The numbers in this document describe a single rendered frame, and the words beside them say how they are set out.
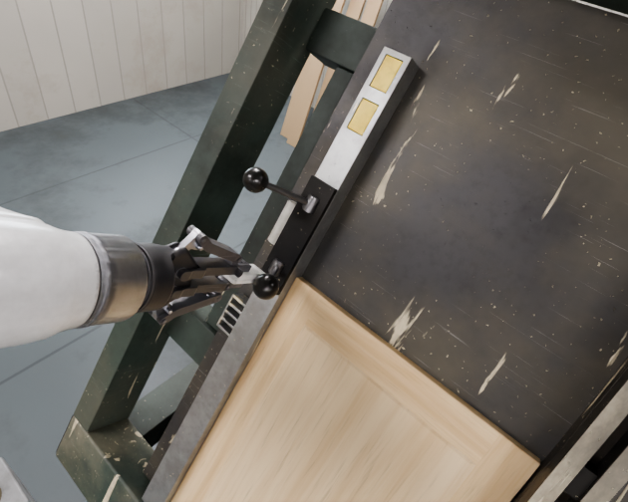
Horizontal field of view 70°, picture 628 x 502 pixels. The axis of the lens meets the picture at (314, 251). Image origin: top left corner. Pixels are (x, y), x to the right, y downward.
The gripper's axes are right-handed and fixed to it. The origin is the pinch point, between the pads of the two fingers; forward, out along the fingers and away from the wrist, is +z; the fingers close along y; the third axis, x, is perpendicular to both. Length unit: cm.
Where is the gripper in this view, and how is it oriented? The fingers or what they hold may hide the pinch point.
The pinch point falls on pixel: (243, 273)
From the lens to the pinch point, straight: 65.0
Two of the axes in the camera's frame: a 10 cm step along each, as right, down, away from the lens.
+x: 7.4, 5.3, -4.1
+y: -4.8, 8.5, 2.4
